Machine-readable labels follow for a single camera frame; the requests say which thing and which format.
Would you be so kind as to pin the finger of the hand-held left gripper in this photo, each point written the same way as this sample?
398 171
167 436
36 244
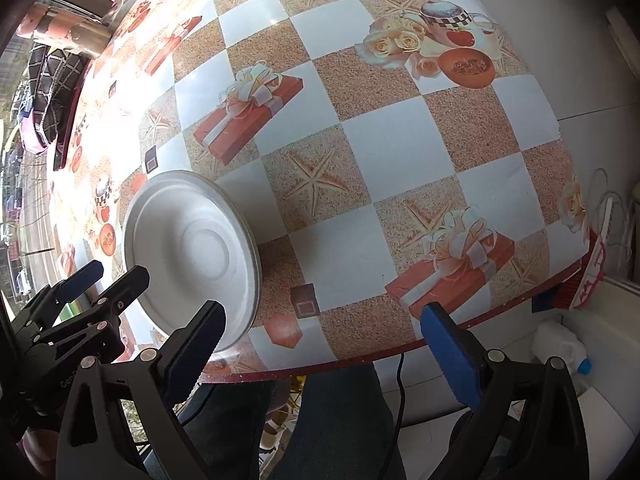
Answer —
125 290
80 280

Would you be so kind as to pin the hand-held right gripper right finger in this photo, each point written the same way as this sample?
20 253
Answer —
450 355

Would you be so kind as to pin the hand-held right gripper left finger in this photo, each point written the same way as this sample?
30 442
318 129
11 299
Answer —
192 360

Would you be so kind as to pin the medium white bowl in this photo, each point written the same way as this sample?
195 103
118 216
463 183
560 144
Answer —
190 250

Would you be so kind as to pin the large white bowl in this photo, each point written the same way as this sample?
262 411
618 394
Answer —
257 265

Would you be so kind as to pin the white bottle with blue cap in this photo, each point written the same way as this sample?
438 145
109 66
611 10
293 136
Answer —
557 345

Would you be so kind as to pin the person's legs in jeans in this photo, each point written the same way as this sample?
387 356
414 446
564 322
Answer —
325 425

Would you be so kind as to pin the pink cloth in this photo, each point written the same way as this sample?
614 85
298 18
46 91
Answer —
31 135

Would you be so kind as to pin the black white checkered cloth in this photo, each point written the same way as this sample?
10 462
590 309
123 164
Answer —
50 90

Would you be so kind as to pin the printed checkered tablecloth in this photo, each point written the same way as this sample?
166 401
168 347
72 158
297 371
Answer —
400 145

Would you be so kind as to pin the metal pot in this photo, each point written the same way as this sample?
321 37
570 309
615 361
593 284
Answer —
65 32

